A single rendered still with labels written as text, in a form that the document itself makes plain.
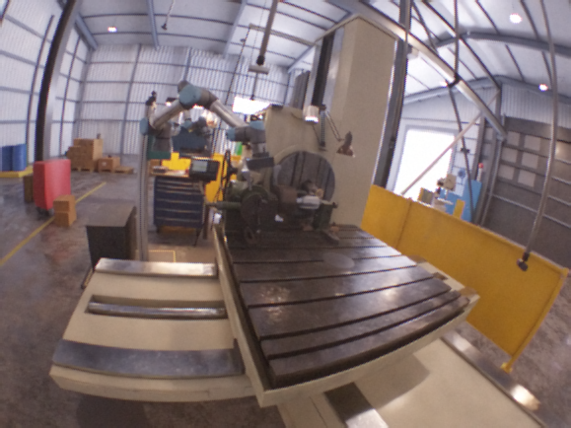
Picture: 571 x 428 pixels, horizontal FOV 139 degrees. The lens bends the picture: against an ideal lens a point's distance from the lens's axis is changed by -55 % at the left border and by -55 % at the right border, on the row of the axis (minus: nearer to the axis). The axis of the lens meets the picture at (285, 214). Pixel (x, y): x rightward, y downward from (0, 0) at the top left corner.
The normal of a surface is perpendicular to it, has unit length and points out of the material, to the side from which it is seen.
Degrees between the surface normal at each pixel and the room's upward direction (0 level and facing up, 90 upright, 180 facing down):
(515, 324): 90
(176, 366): 0
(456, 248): 90
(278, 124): 90
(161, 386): 0
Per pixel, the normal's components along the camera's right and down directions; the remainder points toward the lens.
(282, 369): 0.18, -0.94
